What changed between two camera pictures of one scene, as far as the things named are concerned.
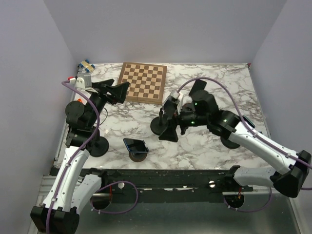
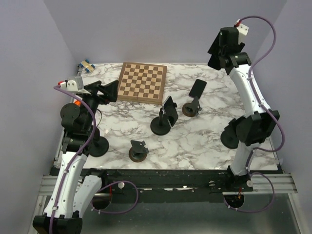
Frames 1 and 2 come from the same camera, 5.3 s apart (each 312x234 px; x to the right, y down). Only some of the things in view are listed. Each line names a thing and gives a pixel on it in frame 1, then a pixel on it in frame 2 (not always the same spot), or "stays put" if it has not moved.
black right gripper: x=170 y=133 → x=213 y=45
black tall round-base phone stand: x=158 y=124 stays put
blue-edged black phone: x=136 y=146 → x=215 y=62
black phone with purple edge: x=199 y=85 stays put
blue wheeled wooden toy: x=87 y=67 stays put
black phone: x=169 y=107 stays put
